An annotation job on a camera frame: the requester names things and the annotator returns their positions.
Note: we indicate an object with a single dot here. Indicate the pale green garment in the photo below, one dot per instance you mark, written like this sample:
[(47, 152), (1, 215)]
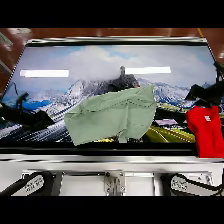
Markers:
[(113, 115)]

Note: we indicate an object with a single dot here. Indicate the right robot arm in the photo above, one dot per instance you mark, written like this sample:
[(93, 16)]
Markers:
[(207, 94)]

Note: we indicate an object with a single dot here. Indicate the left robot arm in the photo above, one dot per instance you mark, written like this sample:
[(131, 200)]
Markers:
[(31, 118)]

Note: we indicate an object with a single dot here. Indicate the red T-shirt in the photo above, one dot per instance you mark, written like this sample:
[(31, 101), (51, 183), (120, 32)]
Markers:
[(207, 133)]

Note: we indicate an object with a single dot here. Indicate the silver frame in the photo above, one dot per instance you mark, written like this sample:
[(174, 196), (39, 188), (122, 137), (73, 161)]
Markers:
[(100, 166)]

